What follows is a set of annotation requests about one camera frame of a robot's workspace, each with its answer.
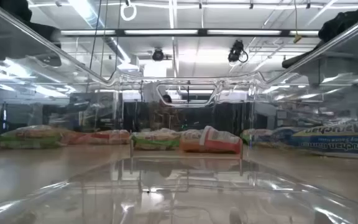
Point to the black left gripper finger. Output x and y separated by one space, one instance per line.
51 59

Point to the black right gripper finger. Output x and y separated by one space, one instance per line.
303 56

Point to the blue soy sauce noodle packet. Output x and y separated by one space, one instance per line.
278 137
334 141

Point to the green yellow noodle packet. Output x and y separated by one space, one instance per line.
26 141
154 142
249 137

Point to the orange spicy chicken noodle packet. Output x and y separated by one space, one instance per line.
190 144
222 143
76 138
113 137

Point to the clear plastic bin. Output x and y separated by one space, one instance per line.
179 193

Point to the black overhead light bar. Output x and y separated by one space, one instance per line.
202 32

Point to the round black ceiling device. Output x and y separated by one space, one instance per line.
158 55

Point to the black overhead camera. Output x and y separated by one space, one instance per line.
235 51

